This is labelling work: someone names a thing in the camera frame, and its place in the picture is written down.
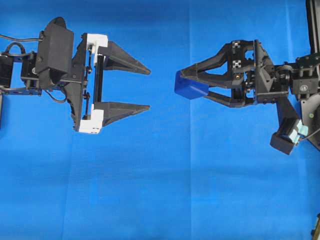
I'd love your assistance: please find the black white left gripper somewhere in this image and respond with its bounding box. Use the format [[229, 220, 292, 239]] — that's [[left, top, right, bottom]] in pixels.
[[65, 33, 151, 134]]

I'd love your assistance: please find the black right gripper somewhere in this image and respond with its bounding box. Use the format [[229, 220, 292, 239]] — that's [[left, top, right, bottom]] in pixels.
[[180, 40, 290, 108]]

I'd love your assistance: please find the blue block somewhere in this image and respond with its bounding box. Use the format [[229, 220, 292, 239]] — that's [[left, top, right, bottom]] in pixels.
[[174, 70, 209, 100]]

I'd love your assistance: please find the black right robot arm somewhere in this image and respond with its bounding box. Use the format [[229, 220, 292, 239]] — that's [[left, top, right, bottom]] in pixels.
[[174, 40, 320, 155]]

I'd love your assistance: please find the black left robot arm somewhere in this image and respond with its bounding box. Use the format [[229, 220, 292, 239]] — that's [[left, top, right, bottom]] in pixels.
[[0, 25, 150, 134]]

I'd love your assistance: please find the blue table mat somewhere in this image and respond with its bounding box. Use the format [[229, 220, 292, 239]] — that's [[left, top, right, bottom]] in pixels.
[[0, 0, 320, 240]]

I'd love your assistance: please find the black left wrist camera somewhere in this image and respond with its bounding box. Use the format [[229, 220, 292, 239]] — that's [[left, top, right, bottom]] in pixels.
[[35, 16, 74, 90]]

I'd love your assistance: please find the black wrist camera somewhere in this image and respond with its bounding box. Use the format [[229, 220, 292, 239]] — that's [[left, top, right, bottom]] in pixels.
[[270, 97, 309, 155], [35, 16, 74, 90]]

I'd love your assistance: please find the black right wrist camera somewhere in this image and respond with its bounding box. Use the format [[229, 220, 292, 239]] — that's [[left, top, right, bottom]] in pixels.
[[270, 97, 309, 155]]

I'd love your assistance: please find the black aluminium frame rail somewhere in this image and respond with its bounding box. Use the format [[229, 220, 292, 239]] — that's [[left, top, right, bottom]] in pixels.
[[305, 0, 320, 54]]

